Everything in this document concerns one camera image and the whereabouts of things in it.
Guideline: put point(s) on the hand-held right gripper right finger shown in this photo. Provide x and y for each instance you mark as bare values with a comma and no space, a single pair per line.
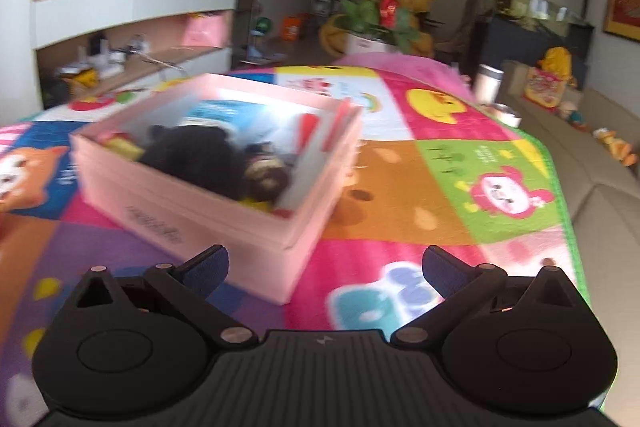
445,271

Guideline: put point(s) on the glass aquarium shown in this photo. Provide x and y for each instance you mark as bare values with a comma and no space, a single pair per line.
525,4

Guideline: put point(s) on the orange bag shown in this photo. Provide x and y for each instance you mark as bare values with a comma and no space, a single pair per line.
291,28

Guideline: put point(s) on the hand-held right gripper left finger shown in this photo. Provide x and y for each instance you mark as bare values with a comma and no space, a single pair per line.
205,269

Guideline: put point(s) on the orange plush toy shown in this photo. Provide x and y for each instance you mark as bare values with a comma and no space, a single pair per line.
615,146

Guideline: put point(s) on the pink shopping bag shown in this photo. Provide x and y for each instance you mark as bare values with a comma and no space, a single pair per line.
202,32

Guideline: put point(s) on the colourful cartoon play mat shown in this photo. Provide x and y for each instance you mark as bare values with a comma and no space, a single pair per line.
400,167

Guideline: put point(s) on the small blue and white toy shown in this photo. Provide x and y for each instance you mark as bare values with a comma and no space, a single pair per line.
575,116

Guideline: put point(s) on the white and wood tv cabinet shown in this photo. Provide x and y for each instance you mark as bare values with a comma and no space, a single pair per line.
125,4

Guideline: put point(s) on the white thermos cup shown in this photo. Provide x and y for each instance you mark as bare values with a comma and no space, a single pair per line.
489,84

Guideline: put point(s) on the black plush toy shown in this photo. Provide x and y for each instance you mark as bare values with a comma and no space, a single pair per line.
195,157

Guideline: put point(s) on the metal bowl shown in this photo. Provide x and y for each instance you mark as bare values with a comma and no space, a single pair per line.
507,114

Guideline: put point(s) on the blue tissue pack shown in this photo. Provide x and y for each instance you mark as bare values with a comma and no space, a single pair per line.
220,112

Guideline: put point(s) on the white router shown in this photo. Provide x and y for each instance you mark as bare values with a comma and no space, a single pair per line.
110,59

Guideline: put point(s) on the watermelon ball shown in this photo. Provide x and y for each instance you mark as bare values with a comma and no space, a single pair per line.
263,26

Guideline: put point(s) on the pink cardboard box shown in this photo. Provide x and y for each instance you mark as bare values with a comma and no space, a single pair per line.
200,227

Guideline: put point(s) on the dark sideboard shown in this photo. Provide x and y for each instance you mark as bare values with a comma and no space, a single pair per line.
515,44

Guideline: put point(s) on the red cartoon gift bag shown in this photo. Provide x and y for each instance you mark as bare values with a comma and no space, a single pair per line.
542,88

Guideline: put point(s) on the yellow and pink toy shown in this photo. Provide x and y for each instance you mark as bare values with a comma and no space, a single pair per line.
122,147

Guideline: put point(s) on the pink orchid in white pot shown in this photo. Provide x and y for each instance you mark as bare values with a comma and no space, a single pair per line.
382,2

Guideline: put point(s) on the yellow backpack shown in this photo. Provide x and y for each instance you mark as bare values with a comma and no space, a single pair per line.
557,62

